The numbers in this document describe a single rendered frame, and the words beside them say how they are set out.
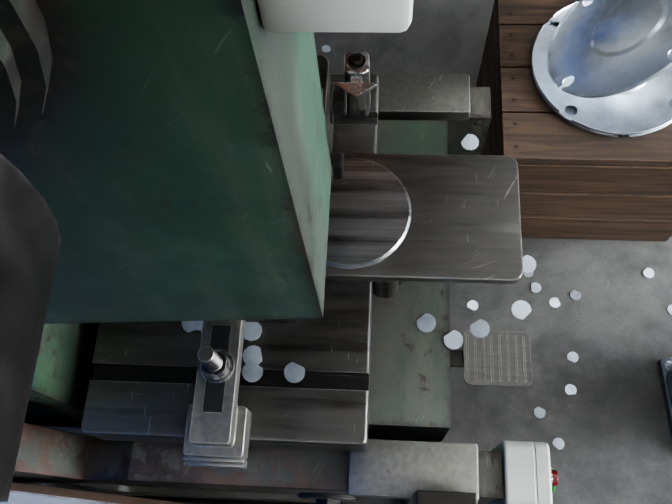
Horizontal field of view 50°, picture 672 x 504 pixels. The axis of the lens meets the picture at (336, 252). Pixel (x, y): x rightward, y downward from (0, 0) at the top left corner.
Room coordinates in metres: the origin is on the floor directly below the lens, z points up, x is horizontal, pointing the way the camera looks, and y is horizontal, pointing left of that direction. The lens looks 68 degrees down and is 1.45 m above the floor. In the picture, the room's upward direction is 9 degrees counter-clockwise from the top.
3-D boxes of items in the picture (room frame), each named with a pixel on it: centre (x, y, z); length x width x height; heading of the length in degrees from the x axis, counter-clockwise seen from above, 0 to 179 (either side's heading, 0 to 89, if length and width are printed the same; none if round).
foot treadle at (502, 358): (0.31, -0.03, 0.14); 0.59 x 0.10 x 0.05; 79
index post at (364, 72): (0.48, -0.05, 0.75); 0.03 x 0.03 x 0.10; 79
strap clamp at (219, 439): (0.17, 0.14, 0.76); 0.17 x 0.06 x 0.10; 169
